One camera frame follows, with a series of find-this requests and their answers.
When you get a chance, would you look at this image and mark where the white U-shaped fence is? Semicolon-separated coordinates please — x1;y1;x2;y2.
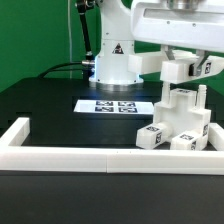
0;117;224;175

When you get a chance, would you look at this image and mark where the thin white cable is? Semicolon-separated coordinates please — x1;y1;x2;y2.
67;0;74;80

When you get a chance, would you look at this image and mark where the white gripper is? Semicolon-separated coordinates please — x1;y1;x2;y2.
131;0;224;76

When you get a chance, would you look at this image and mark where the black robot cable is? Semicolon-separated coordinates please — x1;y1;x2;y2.
36;0;98;80

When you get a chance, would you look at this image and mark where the white tag sheet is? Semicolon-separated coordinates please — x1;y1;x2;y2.
74;100;154;115

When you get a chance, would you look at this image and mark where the white chair back frame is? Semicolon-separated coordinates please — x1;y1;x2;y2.
128;50;224;84

